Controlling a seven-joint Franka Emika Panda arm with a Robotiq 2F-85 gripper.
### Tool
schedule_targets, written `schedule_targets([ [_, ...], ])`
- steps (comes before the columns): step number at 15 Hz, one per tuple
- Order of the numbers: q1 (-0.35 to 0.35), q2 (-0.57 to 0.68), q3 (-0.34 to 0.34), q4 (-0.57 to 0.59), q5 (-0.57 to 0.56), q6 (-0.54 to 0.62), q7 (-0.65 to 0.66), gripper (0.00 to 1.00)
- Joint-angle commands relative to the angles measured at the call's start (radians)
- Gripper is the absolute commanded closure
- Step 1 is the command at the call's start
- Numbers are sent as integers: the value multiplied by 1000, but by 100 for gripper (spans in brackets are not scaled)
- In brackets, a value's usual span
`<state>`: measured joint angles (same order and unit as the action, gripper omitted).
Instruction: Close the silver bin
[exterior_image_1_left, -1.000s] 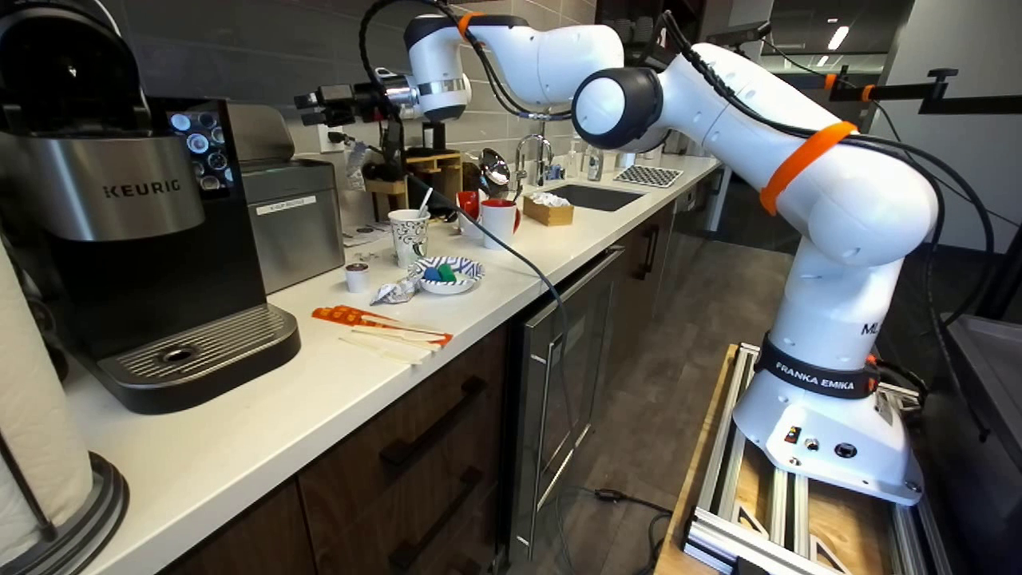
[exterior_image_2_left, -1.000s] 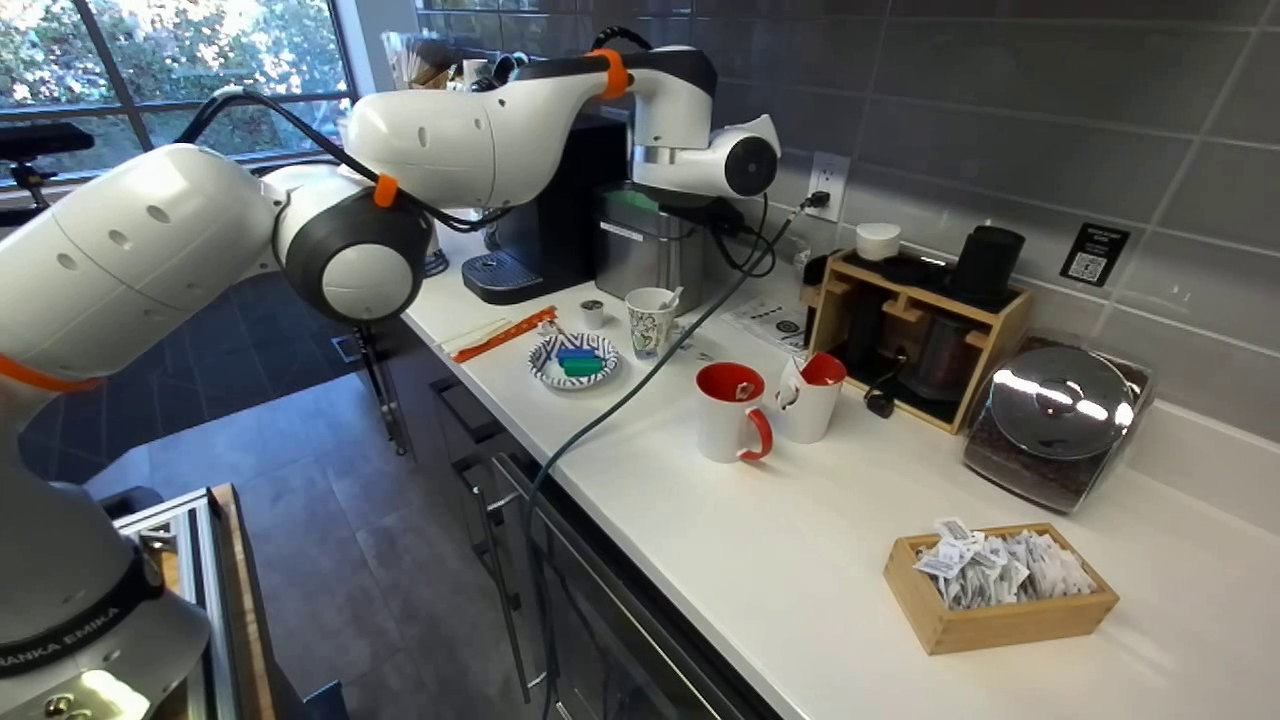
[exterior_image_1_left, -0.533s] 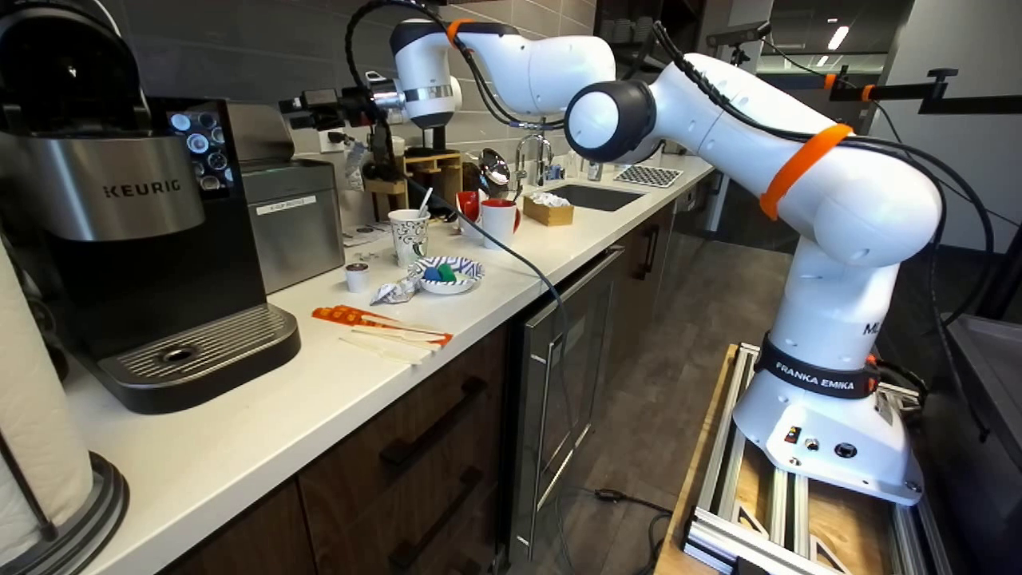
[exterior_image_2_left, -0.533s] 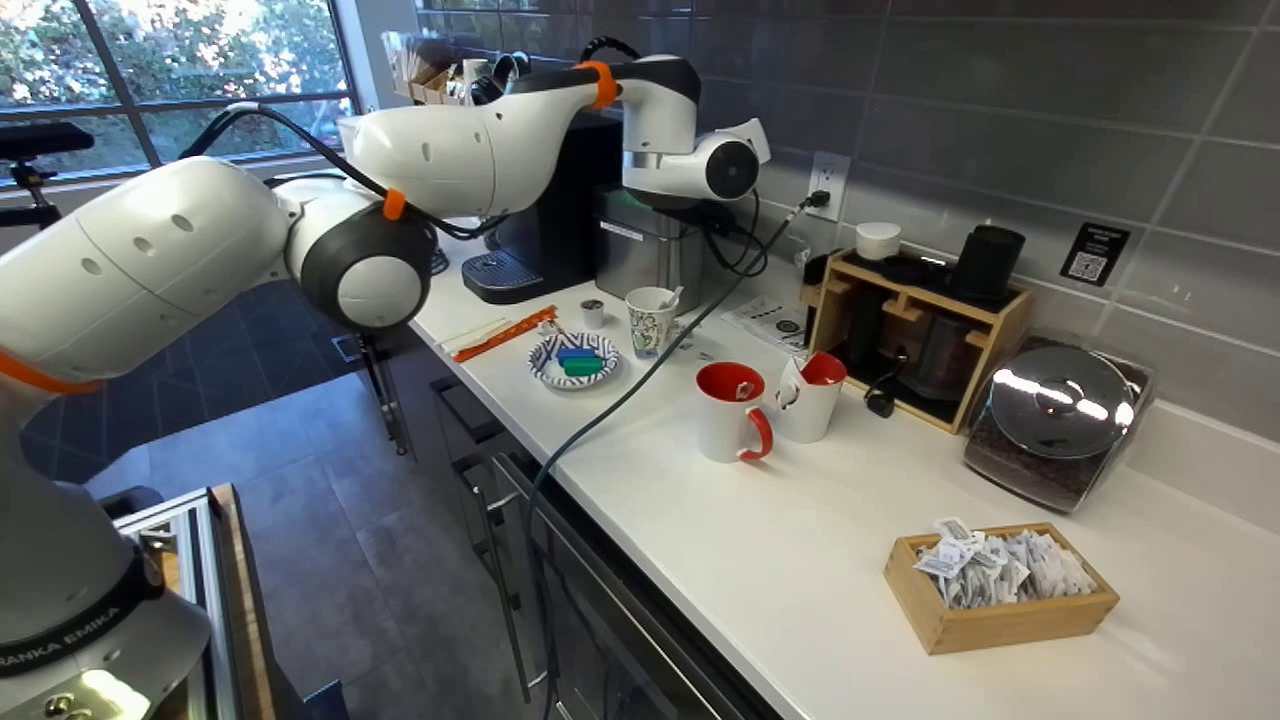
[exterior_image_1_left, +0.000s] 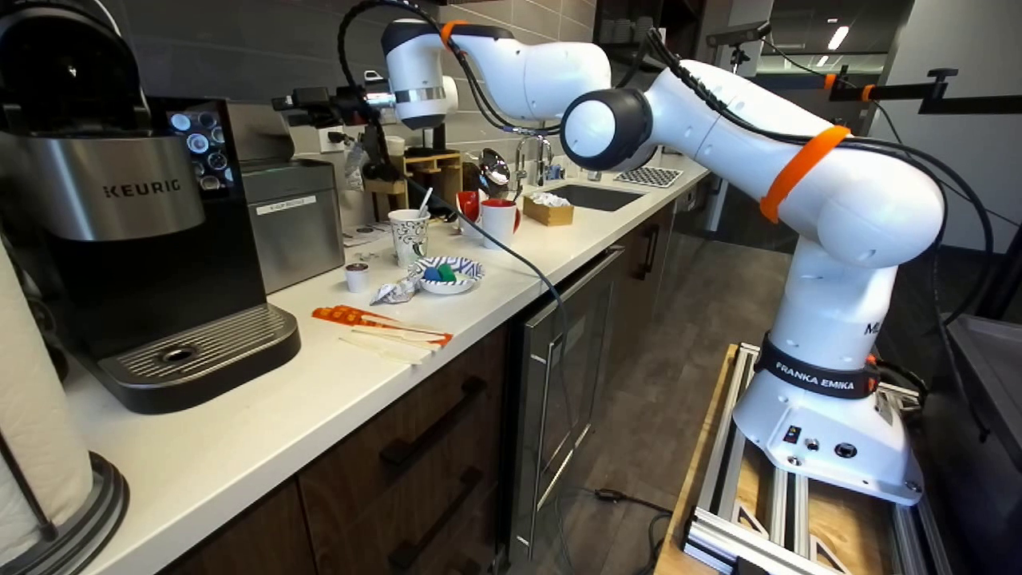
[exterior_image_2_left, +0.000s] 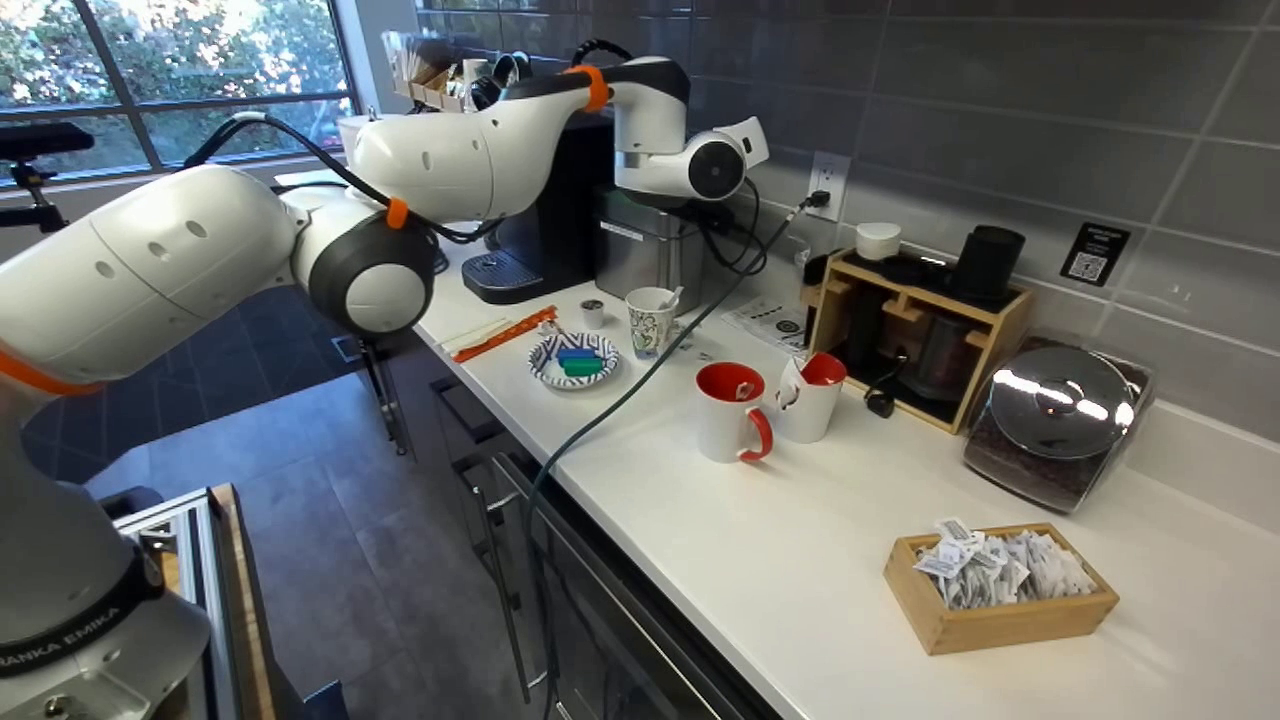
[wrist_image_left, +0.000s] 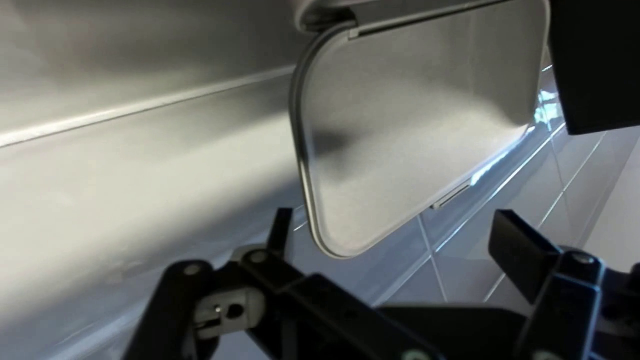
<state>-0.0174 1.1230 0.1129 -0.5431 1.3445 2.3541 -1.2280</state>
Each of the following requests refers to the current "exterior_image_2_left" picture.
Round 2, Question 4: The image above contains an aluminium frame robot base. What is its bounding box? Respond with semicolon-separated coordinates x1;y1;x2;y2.
113;479;289;720

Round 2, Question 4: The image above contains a printed paper cup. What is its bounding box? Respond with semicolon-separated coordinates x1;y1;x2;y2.
619;285;690;364

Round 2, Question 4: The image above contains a blue green wrapper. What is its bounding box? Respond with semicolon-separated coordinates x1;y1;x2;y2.
551;345;607;379

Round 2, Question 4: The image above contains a blue patterned plate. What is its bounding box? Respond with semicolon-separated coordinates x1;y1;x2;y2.
526;324;625;396

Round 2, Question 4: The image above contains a black Keurig coffee machine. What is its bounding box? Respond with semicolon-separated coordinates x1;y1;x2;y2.
456;53;625;309

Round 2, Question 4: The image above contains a white mug red inside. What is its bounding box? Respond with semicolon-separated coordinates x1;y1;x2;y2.
771;348;854;449

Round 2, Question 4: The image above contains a white cup on organizer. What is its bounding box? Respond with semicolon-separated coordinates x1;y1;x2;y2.
854;215;905;263

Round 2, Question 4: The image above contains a wooden countertop organizer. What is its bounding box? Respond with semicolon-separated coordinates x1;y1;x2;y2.
806;252;1036;440

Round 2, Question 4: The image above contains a black cylindrical container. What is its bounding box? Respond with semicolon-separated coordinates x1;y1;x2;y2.
949;222;1029;314

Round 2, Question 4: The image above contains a wooden box of sachets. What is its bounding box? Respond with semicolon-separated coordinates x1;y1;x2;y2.
881;518;1124;660

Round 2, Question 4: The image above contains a black power cable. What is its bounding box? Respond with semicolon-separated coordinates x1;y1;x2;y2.
512;183;825;695

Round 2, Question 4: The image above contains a white mug red handle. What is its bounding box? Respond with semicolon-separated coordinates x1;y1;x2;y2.
690;356;779;470

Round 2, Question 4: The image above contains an orange handled tool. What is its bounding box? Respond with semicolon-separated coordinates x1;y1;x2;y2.
450;303;563;370

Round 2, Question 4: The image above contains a white wall outlet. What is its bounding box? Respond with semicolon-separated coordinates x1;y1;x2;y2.
806;147;858;225

